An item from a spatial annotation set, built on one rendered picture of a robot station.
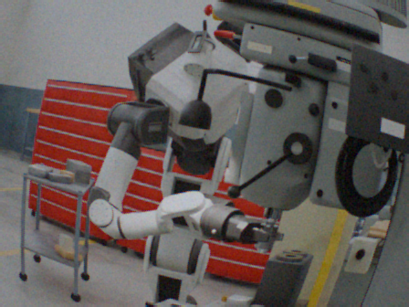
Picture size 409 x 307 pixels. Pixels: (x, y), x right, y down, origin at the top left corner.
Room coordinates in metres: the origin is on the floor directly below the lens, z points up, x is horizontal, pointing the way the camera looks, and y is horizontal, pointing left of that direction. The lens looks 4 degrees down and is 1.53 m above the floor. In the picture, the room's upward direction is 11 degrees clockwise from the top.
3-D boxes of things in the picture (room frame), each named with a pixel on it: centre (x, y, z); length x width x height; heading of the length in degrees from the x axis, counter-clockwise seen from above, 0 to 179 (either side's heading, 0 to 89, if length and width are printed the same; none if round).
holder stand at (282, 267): (2.30, -0.32, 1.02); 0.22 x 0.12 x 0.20; 163
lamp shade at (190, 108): (1.93, 0.03, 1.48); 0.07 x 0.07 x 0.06
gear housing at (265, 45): (1.90, -0.22, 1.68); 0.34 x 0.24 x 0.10; 72
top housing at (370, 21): (1.91, -0.20, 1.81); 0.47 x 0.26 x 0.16; 72
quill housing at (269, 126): (1.91, -0.19, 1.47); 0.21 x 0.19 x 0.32; 162
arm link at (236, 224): (1.98, -0.12, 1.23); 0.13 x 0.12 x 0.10; 137
